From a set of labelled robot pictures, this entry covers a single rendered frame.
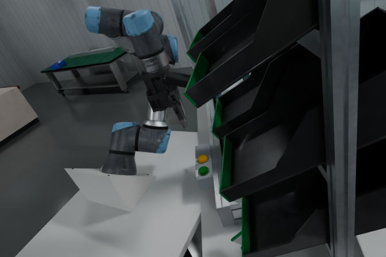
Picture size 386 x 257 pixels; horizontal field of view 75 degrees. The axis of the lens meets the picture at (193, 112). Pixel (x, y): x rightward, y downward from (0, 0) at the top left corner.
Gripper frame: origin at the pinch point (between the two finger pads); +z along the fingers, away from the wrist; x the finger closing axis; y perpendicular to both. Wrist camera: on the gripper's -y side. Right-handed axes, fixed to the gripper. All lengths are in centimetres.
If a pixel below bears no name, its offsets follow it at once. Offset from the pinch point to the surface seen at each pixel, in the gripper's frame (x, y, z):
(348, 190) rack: 49, -24, -16
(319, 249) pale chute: 39.7, -23.8, 10.1
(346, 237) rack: 48, -24, -7
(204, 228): 10.8, 5.0, 37.3
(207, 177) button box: -3.1, 0.5, 27.4
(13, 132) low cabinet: -312, 373, 113
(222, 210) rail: 12.0, -3.7, 28.5
